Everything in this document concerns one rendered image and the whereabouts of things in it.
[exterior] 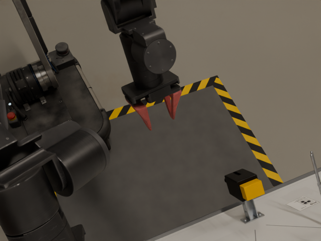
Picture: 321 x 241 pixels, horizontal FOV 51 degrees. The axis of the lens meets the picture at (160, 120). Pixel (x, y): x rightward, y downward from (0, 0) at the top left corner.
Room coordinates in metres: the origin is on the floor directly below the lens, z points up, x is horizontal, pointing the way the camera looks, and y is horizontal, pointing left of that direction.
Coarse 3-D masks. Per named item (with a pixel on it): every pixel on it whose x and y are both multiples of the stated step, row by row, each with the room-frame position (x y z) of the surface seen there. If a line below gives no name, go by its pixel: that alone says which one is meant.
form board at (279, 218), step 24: (288, 192) 0.25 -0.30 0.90; (312, 192) 0.24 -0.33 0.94; (216, 216) 0.21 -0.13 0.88; (240, 216) 0.20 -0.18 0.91; (264, 216) 0.19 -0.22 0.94; (288, 216) 0.18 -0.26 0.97; (312, 216) 0.17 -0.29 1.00; (168, 240) 0.15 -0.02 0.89; (192, 240) 0.14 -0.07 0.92; (216, 240) 0.14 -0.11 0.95; (240, 240) 0.13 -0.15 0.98; (264, 240) 0.13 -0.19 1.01; (288, 240) 0.12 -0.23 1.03; (312, 240) 0.12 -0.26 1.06
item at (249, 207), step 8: (232, 176) 0.26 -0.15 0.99; (240, 176) 0.25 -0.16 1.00; (248, 176) 0.25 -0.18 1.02; (256, 176) 0.25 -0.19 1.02; (232, 184) 0.24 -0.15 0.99; (240, 184) 0.23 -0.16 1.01; (232, 192) 0.23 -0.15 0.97; (240, 192) 0.22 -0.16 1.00; (240, 200) 0.21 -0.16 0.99; (248, 200) 0.22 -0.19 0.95; (248, 208) 0.21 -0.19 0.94; (248, 216) 0.19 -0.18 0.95; (256, 216) 0.19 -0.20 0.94
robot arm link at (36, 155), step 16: (32, 160) 0.14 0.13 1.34; (48, 160) 0.14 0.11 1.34; (0, 176) 0.12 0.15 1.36; (16, 176) 0.11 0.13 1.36; (32, 176) 0.11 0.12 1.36; (48, 176) 0.13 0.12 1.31; (64, 176) 0.13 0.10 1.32; (0, 192) 0.10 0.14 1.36; (16, 192) 0.10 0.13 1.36; (32, 192) 0.10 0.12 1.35; (48, 192) 0.11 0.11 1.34; (0, 208) 0.09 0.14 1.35; (16, 208) 0.09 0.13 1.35; (32, 208) 0.09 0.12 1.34; (48, 208) 0.09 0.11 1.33; (0, 224) 0.08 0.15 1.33; (16, 224) 0.08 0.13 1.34; (32, 224) 0.08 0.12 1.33
